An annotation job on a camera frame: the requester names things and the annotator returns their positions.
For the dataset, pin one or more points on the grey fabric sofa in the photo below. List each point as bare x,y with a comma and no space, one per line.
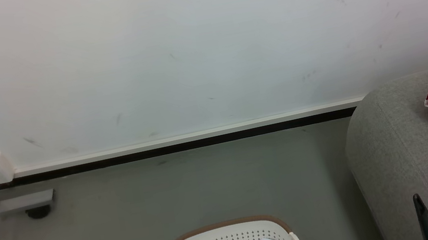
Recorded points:
405,156

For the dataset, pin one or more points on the white baseboard strip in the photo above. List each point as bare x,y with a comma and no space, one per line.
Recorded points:
190,137

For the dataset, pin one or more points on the black round frame foot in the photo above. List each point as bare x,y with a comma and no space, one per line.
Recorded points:
39,212

